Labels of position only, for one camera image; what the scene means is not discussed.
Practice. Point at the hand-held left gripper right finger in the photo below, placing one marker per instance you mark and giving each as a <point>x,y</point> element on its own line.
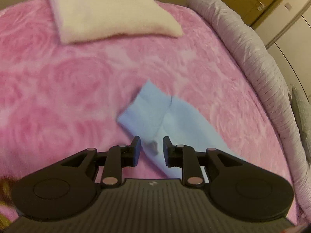
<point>166,151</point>

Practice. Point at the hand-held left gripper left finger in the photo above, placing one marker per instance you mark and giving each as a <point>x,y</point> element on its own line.
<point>136,151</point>

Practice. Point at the light blue garment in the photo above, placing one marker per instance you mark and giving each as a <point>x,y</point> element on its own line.
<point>150,112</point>

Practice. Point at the pink floral blanket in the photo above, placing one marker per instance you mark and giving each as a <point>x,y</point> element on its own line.
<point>73,77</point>

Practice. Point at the lilac ribbed quilt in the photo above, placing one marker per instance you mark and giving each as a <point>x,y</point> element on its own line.
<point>257,60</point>

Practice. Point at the grey pillow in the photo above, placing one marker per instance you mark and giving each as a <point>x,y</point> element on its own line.
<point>302,116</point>

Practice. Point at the white folded cloth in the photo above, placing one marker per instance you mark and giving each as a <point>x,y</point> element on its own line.
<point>109,12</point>

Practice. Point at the cream wardrobe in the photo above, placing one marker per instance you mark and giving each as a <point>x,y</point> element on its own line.
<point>291,43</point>

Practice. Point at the wall light switch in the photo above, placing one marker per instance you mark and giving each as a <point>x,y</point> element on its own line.
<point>288,6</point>

